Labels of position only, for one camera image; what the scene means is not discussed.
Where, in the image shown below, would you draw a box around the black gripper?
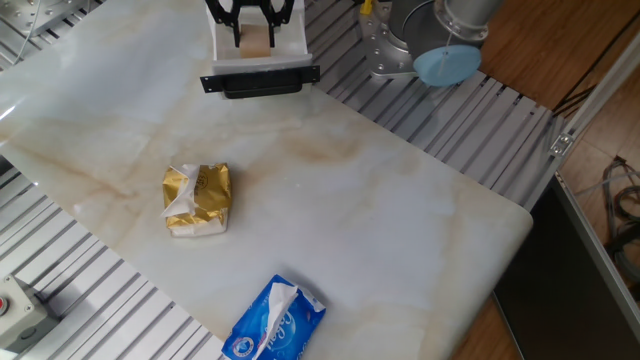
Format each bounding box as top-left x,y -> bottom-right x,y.
204,0 -> 296,49

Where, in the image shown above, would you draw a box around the light wooden cube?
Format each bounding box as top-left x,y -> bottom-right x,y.
238,23 -> 272,59

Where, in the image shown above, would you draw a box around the white drawer with black handle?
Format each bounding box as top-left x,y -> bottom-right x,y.
199,0 -> 321,100

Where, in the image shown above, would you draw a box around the gold tissue pack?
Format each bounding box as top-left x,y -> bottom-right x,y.
160,162 -> 233,238

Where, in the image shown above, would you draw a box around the perforated metal plate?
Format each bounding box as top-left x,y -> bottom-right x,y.
0,0 -> 96,39

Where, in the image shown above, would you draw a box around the blue tissue pack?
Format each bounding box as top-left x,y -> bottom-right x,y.
221,273 -> 327,360

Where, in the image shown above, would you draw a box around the grey emergency stop box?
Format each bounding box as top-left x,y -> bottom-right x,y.
0,273 -> 49,351

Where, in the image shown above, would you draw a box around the black side panel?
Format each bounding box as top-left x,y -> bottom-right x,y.
492,174 -> 640,360

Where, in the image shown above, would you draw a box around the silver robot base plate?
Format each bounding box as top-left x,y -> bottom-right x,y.
359,0 -> 426,79

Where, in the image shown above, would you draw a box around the black floor cables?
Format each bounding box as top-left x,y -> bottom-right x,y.
552,12 -> 640,114

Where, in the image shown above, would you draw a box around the aluminium bar with corner bracket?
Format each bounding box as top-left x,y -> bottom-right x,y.
548,34 -> 640,157

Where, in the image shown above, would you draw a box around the aluminium frame bar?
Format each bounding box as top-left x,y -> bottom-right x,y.
554,169 -> 640,326

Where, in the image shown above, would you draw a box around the grey cable bundle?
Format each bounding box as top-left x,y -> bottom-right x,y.
599,154 -> 640,286

